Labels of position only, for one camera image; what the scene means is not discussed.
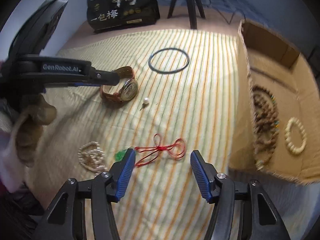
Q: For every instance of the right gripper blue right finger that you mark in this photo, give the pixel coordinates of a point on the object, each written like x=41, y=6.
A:
x=203, y=175

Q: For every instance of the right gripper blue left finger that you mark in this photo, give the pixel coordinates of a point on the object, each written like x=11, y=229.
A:
x=121, y=173

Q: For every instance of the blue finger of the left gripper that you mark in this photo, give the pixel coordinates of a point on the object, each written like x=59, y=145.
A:
x=78, y=84
x=105, y=78

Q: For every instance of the brown leather wrist watch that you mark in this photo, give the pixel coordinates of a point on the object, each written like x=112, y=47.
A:
x=129, y=89

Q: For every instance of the green jade red cord pendant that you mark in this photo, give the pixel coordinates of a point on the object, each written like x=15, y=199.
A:
x=176, y=150

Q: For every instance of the left gloved hand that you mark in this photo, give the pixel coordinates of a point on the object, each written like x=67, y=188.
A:
x=36, y=114

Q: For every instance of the small white pearl earring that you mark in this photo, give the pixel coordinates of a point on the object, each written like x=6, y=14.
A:
x=145, y=103

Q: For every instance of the striped yellow cloth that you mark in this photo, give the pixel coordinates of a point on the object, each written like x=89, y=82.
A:
x=191, y=80

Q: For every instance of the black printed snack bag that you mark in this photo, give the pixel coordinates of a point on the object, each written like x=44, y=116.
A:
x=110, y=14

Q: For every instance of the brown cardboard box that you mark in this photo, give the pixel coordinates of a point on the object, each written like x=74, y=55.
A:
x=277, y=114

